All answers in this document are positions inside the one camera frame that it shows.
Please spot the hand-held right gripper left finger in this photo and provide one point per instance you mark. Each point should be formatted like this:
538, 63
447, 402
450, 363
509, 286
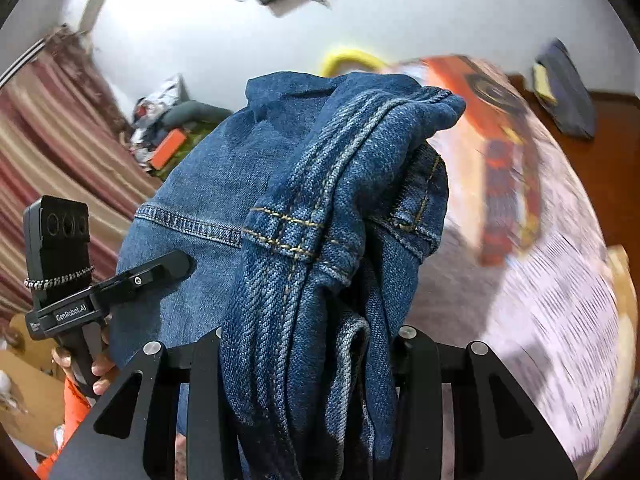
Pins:
200, 390

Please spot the striped red curtain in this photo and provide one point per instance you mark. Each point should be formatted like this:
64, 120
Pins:
55, 145

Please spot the grey backpack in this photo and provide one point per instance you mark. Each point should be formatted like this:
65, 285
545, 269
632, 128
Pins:
565, 95

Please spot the grey pillow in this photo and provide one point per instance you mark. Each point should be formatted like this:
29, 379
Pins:
197, 112

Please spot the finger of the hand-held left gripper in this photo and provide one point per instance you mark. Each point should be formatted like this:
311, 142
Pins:
150, 272

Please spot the printed orange blanket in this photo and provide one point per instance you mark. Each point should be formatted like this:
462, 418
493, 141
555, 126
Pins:
545, 280

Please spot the green cloth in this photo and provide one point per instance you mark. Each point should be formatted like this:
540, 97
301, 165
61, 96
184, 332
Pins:
192, 145

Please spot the brown cardboard box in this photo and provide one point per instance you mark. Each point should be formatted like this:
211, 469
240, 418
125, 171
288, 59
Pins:
30, 400

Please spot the person's left hand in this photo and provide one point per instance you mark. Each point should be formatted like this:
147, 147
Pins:
102, 367

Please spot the yellow plastic hoop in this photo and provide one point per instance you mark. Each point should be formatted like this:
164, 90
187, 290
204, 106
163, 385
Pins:
350, 57

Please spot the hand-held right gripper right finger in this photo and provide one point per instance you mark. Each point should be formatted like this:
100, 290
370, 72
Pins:
417, 385

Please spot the orange box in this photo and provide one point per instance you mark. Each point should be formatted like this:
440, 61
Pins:
167, 149

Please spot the pile of mixed clutter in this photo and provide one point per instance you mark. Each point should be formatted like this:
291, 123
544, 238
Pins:
150, 110

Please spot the blue denim jeans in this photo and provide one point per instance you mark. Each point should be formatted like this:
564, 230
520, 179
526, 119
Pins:
310, 240

